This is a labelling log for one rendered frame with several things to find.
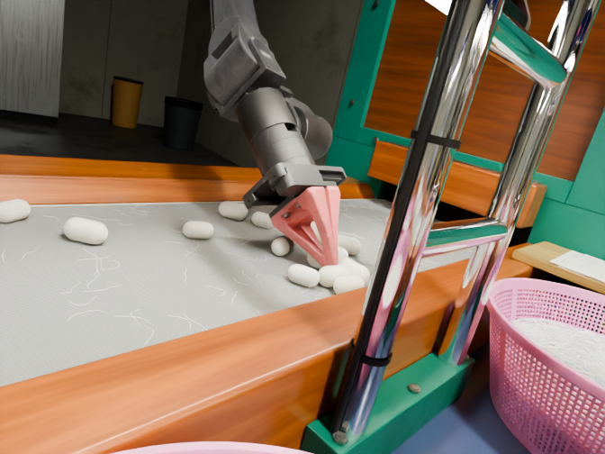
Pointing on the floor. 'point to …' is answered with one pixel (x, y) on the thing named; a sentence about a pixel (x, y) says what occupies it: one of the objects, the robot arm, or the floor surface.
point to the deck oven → (31, 59)
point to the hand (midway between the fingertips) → (329, 259)
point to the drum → (126, 102)
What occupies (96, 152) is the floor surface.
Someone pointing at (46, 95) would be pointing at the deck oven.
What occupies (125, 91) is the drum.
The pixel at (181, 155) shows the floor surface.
